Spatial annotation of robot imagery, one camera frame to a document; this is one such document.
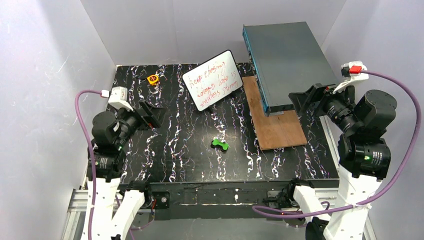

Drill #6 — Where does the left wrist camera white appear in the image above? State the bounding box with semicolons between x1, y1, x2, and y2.
100;86;134;112

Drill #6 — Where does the green bone-shaped eraser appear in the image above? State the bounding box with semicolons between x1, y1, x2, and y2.
210;139;230;153

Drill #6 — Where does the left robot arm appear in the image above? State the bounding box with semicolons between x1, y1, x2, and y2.
80;101;167;240

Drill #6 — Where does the grey metal network switch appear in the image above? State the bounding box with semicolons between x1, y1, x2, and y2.
242;21;338;117

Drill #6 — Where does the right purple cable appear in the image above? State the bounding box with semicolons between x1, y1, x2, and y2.
252;70;422;220

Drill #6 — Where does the purple cable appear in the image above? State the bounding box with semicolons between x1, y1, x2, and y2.
252;70;422;220
74;89;110;240

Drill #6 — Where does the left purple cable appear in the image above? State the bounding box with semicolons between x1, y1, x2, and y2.
74;89;110;240

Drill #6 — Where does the brown wooden board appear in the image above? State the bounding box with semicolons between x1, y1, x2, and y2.
242;76;308;150

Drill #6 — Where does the small white whiteboard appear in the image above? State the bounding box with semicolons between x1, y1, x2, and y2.
182;49;243;111

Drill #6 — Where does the aluminium frame rail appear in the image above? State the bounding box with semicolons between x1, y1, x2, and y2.
61;112;377;240

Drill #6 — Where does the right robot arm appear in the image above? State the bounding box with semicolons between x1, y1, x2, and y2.
288;84;397;240

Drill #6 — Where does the orange tape measure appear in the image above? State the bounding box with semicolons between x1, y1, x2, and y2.
146;74;159;86

